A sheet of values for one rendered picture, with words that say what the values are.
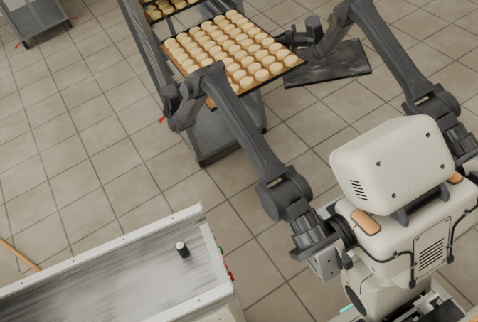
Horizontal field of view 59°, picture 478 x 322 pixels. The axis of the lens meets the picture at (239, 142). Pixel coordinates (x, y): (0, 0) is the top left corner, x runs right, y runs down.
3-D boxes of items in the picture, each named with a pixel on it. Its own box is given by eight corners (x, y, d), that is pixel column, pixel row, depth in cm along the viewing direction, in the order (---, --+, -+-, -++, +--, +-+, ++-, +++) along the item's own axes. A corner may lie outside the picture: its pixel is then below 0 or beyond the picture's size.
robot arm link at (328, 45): (339, 25, 120) (372, 8, 121) (328, 8, 121) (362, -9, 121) (315, 65, 163) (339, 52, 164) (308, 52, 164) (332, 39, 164)
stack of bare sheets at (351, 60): (285, 89, 298) (284, 85, 296) (279, 55, 324) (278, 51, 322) (372, 73, 291) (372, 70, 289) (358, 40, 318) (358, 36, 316)
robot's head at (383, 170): (466, 173, 88) (437, 108, 86) (384, 223, 84) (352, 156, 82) (422, 169, 102) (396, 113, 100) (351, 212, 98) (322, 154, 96)
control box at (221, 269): (231, 309, 132) (221, 291, 122) (208, 246, 148) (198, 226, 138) (242, 304, 133) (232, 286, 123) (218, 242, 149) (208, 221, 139)
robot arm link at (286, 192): (296, 227, 93) (315, 215, 95) (273, 185, 94) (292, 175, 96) (281, 229, 101) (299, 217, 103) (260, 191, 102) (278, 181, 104)
